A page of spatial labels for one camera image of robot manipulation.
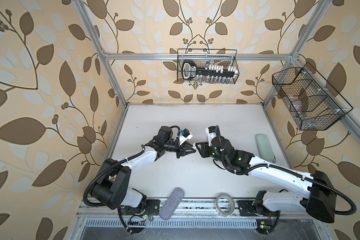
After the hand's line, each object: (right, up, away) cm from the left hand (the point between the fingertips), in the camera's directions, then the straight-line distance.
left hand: (195, 148), depth 78 cm
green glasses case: (+45, -3, +15) cm, 48 cm away
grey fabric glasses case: (-12, -26, -6) cm, 29 cm away
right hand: (+1, +2, -3) cm, 4 cm away
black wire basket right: (+58, +23, -6) cm, 63 cm away
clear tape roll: (+15, -28, -3) cm, 32 cm away
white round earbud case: (-1, +1, -2) cm, 2 cm away
